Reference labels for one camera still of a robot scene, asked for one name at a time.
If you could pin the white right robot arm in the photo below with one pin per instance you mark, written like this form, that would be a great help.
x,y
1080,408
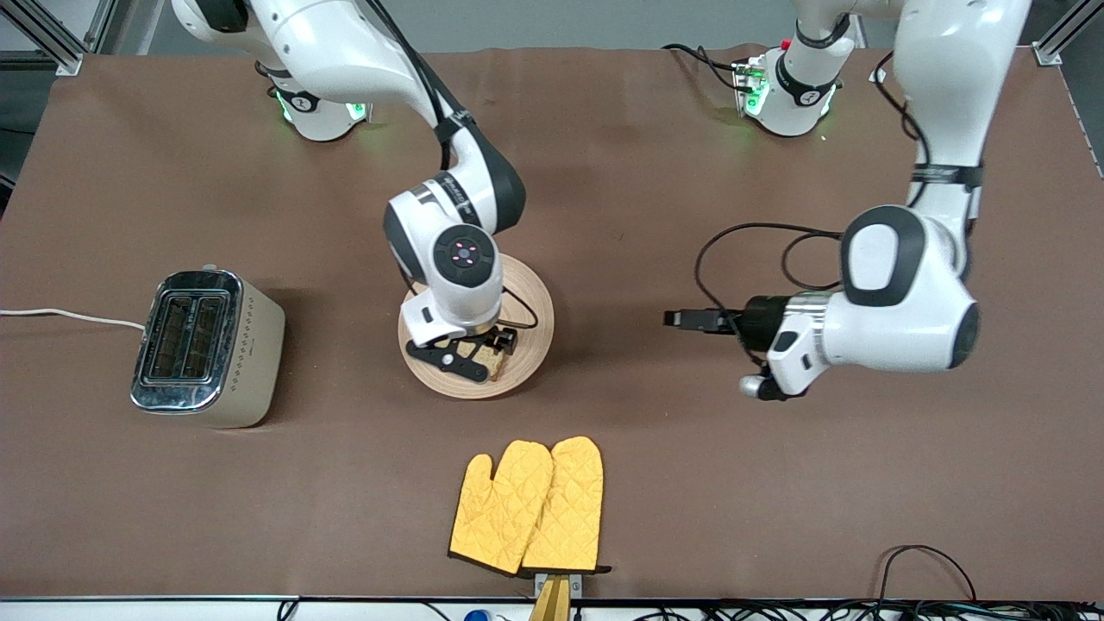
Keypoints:
x,y
328,34

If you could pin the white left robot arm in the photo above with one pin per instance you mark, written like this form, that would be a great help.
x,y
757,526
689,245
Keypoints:
x,y
906,328

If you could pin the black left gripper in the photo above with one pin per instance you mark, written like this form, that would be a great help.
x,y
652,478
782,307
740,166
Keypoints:
x,y
762,320

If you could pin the yellow clamp with metal plate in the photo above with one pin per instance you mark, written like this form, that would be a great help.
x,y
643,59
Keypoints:
x,y
552,595

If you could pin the aluminium frame post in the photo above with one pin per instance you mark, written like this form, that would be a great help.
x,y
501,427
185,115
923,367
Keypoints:
x,y
52,43
1056,43

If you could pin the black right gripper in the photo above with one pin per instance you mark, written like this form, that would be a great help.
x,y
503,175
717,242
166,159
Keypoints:
x,y
503,339

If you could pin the brown table cloth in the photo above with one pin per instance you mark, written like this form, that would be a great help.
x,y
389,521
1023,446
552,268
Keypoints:
x,y
690,474

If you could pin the yellow quilted oven mitt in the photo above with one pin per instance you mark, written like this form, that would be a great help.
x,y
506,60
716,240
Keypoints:
x,y
573,500
500,509

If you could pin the brown toast slice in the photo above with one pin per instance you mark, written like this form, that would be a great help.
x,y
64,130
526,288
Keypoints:
x,y
496,367

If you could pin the small white paper scrap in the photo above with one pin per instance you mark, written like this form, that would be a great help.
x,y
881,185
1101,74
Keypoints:
x,y
876,77

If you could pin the round wooden plate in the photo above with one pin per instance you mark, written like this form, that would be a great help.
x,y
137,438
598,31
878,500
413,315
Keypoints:
x,y
530,349

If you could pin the beige chrome two-slot toaster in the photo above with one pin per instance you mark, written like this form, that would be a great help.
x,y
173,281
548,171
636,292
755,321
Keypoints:
x,y
207,354

